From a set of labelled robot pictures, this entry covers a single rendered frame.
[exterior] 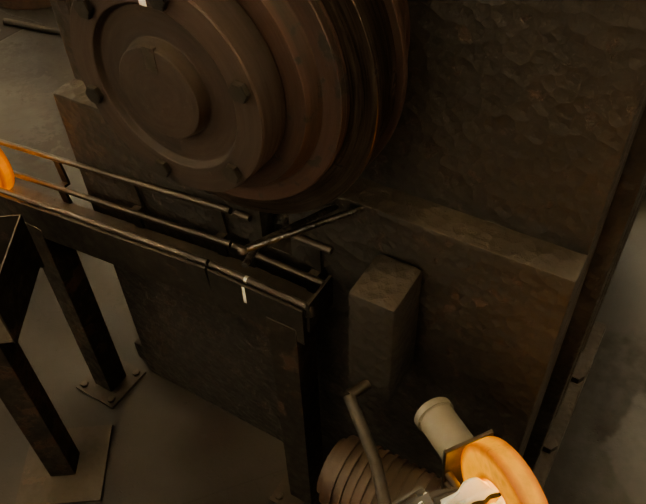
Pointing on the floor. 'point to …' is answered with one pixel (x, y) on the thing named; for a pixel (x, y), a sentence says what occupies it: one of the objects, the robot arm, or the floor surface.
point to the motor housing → (353, 475)
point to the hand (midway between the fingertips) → (506, 493)
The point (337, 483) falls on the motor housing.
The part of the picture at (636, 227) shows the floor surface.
